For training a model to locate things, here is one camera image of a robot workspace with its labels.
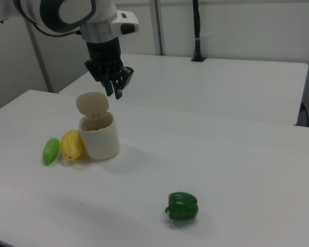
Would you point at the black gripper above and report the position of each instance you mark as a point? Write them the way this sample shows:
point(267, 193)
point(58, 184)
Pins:
point(104, 52)

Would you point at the beige garbage bin lid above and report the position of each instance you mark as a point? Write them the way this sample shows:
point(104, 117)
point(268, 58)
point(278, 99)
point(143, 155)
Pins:
point(91, 104)

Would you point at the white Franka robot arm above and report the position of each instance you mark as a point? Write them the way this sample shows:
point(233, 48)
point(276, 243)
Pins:
point(67, 15)

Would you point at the white plastic garbage bin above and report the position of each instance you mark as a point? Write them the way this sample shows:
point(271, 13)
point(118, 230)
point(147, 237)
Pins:
point(101, 144)

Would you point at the yellow toy melon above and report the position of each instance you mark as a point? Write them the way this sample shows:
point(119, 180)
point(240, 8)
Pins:
point(70, 145)

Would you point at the light green toy cucumber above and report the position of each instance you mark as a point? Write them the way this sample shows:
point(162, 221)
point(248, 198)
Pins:
point(51, 151)

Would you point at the black pole with clamp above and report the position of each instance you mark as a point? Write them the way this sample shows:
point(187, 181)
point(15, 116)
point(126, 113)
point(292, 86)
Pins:
point(197, 25)

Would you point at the white side table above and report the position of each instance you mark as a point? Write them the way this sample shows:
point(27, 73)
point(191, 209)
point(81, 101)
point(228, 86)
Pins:
point(221, 85)

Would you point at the dark green toy bell pepper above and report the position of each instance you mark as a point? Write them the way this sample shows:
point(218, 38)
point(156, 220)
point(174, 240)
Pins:
point(182, 205)

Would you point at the grey partition frame post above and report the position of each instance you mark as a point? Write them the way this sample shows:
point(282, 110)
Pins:
point(157, 25)
point(40, 56)

